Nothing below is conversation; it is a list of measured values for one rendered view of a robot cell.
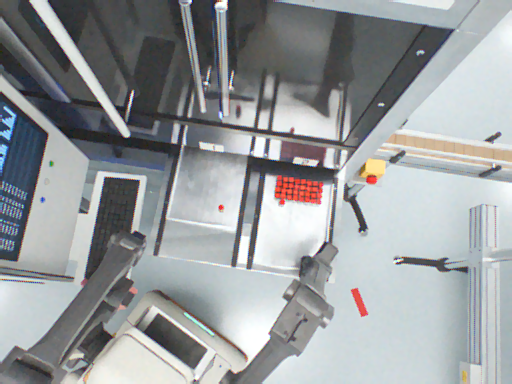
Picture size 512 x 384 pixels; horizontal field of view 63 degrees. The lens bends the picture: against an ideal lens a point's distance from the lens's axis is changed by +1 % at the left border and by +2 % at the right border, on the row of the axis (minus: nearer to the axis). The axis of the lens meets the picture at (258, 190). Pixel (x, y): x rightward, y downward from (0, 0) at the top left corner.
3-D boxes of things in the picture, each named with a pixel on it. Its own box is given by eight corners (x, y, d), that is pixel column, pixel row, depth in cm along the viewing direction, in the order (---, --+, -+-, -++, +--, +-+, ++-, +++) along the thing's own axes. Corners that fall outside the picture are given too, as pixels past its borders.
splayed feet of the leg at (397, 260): (392, 253, 245) (402, 250, 231) (477, 266, 245) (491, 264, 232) (392, 266, 243) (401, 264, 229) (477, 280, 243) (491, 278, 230)
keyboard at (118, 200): (105, 176, 165) (103, 175, 162) (140, 180, 165) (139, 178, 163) (84, 279, 155) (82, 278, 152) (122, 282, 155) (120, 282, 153)
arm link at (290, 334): (270, 318, 79) (313, 352, 78) (298, 275, 90) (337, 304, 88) (205, 401, 108) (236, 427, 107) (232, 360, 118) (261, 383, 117)
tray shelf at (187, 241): (172, 135, 165) (172, 133, 163) (345, 162, 166) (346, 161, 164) (146, 255, 152) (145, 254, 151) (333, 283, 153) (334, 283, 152)
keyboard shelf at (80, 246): (78, 169, 168) (75, 167, 165) (147, 177, 168) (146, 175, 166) (53, 283, 156) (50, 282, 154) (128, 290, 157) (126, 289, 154)
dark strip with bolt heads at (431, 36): (328, 165, 150) (426, 23, 74) (340, 166, 150) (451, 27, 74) (327, 167, 150) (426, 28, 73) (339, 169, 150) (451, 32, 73)
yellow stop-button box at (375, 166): (360, 159, 156) (366, 152, 149) (379, 162, 156) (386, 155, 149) (359, 178, 154) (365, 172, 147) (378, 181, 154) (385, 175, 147)
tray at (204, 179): (184, 135, 163) (183, 132, 160) (249, 146, 163) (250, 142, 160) (167, 219, 154) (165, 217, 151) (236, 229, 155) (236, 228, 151)
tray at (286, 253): (266, 176, 161) (266, 173, 157) (331, 186, 161) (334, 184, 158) (252, 263, 152) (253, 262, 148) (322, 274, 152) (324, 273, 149)
